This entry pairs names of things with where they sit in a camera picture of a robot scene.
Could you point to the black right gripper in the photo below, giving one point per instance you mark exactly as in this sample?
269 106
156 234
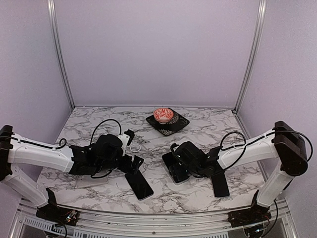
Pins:
177 174

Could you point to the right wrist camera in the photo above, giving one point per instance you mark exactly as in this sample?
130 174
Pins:
186 152

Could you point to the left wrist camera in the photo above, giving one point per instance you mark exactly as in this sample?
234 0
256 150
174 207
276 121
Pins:
126 138

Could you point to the red white patterned bowl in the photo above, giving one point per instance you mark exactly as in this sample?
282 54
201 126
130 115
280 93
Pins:
163 115

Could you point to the translucent grey phone case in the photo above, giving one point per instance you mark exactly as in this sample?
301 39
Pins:
86 181

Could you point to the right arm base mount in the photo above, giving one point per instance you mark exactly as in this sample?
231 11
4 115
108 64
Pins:
254 214

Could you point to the front aluminium frame rail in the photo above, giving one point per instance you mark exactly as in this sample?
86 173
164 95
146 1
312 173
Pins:
101 224

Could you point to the clear case with ring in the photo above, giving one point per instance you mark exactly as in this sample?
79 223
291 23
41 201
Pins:
138 149

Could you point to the aluminium corner post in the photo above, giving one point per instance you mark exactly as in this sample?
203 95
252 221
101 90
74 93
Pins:
253 53
58 51

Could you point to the right aluminium corner post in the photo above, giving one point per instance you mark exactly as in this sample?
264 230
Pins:
253 53

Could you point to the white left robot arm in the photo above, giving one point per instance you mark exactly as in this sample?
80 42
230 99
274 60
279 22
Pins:
15 149

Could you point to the black patterned square plate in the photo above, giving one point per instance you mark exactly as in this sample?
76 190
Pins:
176 124

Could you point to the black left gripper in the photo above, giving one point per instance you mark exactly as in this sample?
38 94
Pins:
134 166

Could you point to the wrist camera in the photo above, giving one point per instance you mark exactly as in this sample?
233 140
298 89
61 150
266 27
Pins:
126 138
186 152

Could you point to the black phone silver edge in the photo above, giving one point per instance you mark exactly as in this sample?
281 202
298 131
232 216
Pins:
139 185

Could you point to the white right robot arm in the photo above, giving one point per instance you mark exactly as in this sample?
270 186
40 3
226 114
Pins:
282 143

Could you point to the left aluminium corner post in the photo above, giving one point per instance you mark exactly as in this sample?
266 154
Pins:
58 51

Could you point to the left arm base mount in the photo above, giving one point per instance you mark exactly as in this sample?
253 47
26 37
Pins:
53 212

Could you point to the black phone right side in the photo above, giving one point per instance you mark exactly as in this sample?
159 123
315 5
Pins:
219 184

